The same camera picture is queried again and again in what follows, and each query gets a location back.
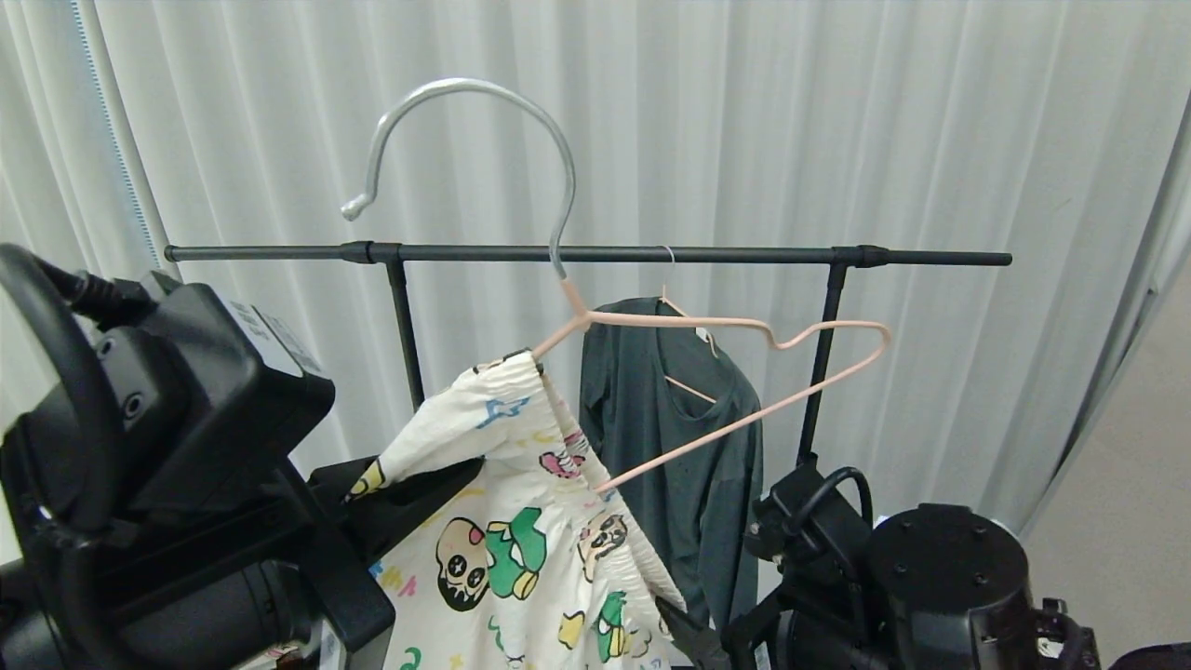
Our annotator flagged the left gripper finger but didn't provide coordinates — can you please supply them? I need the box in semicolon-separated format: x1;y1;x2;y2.
310;455;487;561

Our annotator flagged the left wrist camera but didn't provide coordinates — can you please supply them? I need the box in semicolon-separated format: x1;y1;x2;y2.
0;270;338;559

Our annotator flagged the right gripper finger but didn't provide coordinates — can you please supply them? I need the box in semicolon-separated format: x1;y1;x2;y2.
655;596;733;670

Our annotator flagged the black clothes rack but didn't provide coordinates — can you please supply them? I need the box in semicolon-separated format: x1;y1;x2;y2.
165;242;1013;471

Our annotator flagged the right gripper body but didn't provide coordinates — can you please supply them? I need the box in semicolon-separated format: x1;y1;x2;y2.
721;582;890;670

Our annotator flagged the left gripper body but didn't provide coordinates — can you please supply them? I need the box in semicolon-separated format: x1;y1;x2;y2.
37;461;398;670

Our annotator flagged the cream printed garment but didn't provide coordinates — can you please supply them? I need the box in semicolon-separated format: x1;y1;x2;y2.
346;350;696;670

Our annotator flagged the white curtain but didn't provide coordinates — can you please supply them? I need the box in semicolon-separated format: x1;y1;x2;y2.
0;0;1191;564

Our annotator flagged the dark grey sleeveless shirt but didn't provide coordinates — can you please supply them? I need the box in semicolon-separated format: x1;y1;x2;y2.
578;297;765;636

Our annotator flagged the pink clothes hanger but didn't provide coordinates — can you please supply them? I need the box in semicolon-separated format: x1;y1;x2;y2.
341;77;893;494
657;246;722;406

